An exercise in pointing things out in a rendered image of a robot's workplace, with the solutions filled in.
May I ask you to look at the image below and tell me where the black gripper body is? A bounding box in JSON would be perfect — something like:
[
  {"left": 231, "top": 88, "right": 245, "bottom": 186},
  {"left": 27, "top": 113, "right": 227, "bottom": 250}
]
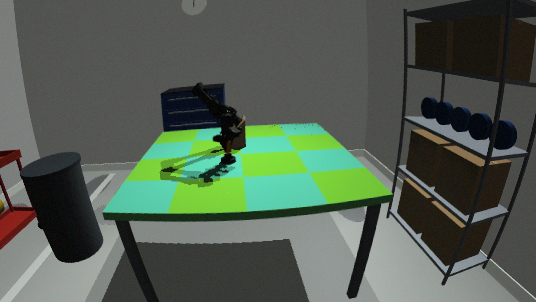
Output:
[{"left": 212, "top": 123, "right": 232, "bottom": 142}]

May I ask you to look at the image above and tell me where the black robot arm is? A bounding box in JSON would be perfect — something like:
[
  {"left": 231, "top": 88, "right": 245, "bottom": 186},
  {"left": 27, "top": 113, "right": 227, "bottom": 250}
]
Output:
[{"left": 192, "top": 82, "right": 243, "bottom": 138}]

